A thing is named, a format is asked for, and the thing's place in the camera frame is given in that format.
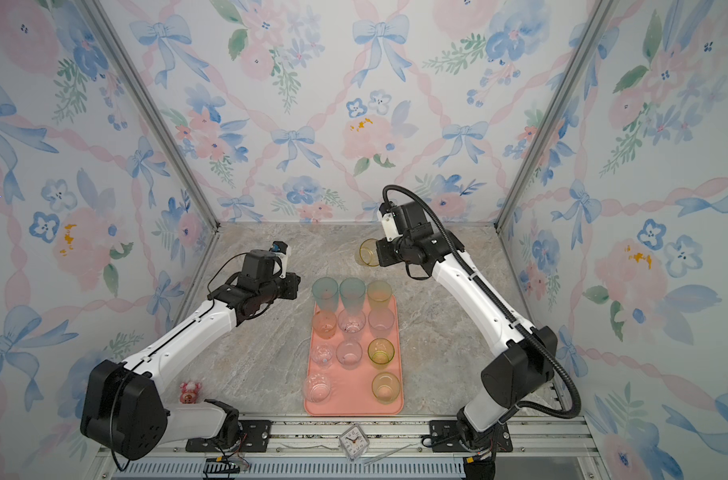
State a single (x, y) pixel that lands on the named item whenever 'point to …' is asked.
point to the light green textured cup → (386, 388)
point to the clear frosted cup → (317, 388)
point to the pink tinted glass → (324, 324)
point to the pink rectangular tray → (351, 391)
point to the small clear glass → (321, 354)
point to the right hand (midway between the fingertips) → (381, 246)
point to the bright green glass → (381, 351)
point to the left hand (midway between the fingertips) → (299, 276)
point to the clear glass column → (351, 321)
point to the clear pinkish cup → (381, 323)
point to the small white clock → (354, 441)
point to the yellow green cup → (379, 294)
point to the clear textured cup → (349, 353)
